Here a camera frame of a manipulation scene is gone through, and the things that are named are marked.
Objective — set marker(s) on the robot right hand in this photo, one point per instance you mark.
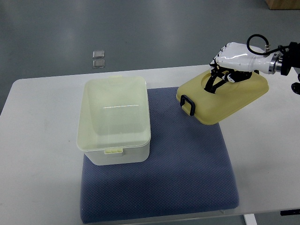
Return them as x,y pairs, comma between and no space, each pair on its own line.
235,62

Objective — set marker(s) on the yellow box lid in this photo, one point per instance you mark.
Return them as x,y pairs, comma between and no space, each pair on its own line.
211,108

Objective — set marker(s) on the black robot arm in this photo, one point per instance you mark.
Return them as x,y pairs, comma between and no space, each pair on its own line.
283,57

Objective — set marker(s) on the cardboard box corner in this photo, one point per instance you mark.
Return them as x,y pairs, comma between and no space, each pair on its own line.
283,4

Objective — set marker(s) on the white storage box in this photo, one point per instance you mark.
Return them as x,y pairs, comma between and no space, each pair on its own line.
114,122

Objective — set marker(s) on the blue padded mat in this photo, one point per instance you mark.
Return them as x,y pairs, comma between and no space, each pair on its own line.
188,171

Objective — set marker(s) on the upper metal floor plate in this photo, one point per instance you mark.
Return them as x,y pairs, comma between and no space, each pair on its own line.
98,54

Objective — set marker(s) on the white table leg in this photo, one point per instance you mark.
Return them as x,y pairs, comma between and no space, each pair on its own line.
250,219

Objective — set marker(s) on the black table bracket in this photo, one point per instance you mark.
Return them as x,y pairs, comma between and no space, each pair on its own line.
290,212

